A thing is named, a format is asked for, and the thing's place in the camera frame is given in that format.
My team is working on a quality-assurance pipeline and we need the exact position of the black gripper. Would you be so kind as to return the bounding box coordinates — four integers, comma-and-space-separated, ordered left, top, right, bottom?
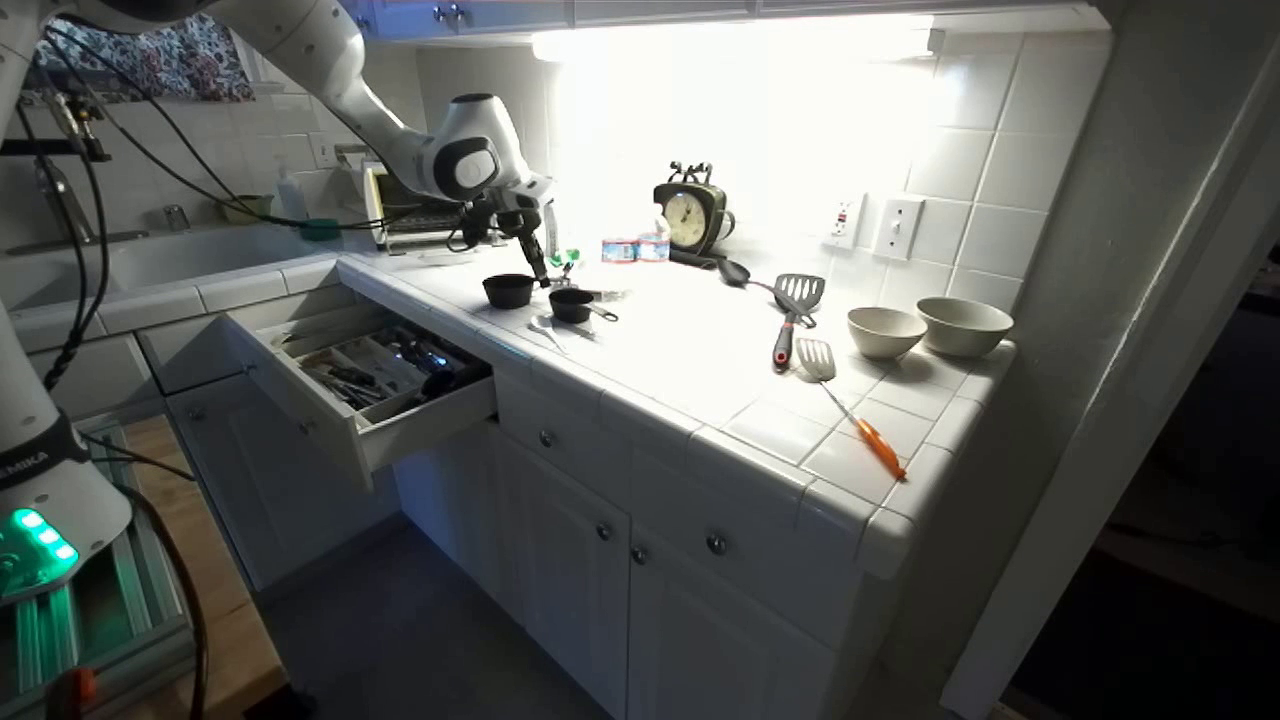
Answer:
454, 183, 554, 289

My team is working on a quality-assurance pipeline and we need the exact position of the small black pot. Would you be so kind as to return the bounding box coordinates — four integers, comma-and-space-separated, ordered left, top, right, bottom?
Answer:
480, 269, 541, 315
543, 280, 623, 330

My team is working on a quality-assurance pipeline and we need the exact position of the clear plastic water bottle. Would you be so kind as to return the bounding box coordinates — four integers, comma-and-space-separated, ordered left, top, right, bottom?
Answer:
591, 194, 647, 269

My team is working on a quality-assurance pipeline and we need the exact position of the small cardboard carton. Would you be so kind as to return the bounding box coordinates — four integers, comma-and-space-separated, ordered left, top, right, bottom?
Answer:
636, 180, 711, 256

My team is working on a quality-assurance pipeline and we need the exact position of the black ladle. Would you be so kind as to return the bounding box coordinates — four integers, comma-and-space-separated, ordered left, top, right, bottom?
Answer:
717, 252, 785, 298

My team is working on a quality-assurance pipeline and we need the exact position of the green sponge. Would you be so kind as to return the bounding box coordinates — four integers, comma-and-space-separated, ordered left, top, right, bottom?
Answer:
297, 213, 348, 247

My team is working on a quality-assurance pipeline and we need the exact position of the open white cutlery drawer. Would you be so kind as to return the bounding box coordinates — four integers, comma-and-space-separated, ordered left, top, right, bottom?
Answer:
220, 280, 500, 490

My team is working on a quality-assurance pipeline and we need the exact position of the under cabinet light strip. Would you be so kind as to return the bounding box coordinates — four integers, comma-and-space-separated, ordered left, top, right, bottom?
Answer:
525, 8, 941, 68

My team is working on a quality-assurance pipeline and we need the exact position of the small pale slotted utensil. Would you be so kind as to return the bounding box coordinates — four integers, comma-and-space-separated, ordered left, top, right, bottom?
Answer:
790, 330, 839, 386

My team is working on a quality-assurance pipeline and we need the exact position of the small white ceramic bowl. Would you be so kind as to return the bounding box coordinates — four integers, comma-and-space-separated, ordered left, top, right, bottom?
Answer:
844, 298, 930, 363

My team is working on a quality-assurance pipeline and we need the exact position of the blue floral curtain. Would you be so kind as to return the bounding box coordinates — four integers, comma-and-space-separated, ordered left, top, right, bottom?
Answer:
25, 13, 259, 107

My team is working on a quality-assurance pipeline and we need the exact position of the white base cabinet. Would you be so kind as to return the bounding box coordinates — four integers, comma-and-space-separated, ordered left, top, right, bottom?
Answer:
133, 284, 936, 720

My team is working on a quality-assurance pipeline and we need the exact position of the large white ceramic bowl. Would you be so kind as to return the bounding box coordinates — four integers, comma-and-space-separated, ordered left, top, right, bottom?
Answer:
911, 291, 1018, 363

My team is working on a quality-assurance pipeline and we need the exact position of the black mounting bar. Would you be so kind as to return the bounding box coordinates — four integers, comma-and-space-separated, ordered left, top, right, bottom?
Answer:
0, 132, 110, 169

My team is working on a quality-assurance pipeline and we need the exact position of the robot stand cart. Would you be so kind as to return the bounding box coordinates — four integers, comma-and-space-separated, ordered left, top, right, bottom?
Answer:
0, 524, 195, 720

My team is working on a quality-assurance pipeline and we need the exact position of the slotted spatula red handle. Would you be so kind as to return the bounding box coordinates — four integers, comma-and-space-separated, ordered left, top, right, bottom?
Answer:
766, 269, 830, 378

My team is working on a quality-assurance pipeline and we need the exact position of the white wall cabinet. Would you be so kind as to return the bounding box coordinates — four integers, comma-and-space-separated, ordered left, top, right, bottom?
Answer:
331, 0, 1112, 41

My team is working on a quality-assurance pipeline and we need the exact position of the white wall outlet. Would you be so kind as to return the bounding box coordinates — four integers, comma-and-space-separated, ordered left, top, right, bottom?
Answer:
821, 187, 873, 258
867, 193, 927, 269

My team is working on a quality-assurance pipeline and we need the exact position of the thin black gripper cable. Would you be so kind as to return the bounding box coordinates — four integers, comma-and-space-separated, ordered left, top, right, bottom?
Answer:
36, 22, 464, 235

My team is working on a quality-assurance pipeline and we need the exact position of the orange handled tool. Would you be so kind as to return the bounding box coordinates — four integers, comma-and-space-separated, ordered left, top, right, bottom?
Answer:
821, 384, 911, 489

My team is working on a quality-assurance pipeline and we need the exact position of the black looped cable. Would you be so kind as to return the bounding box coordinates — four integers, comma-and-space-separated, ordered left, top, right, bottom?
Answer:
10, 97, 115, 396

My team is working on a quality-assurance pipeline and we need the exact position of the black base cable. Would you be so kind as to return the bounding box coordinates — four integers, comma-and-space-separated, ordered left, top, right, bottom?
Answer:
76, 418, 217, 720

